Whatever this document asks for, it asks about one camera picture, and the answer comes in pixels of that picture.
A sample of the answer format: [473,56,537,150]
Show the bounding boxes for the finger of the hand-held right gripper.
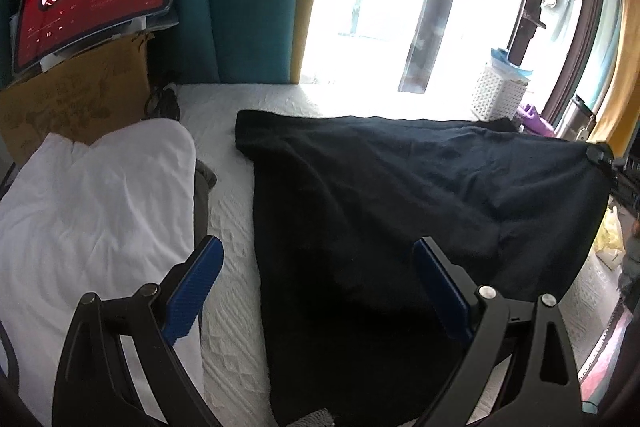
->
[585,142,640,208]

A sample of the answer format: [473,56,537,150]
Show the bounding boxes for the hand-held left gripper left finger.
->
[52,234,226,427]

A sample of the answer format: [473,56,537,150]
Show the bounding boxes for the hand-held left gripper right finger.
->
[412,236,583,427]

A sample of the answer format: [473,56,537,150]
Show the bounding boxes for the black garment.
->
[234,109,613,427]

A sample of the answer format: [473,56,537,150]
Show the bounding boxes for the white quilted mattress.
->
[0,82,631,427]

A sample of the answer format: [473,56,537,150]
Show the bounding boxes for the steel tumbler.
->
[555,94,598,142]

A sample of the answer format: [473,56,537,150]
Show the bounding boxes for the yellow packet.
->
[592,204,626,273]

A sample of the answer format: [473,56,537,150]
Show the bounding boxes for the purple object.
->
[515,103,558,138]

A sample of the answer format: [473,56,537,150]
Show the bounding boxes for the grey cloth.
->
[192,159,218,243]

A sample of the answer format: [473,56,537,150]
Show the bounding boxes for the white plastic basket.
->
[470,63,531,120]

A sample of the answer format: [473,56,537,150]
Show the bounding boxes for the white cloth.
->
[0,118,206,427]

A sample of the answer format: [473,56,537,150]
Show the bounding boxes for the blue items on basket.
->
[489,47,531,82]

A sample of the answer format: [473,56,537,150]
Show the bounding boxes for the hanging pale towel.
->
[542,0,586,42]

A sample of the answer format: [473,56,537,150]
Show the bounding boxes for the cardboard box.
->
[0,29,153,158]

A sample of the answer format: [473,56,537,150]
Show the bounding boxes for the black cable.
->
[144,84,182,120]

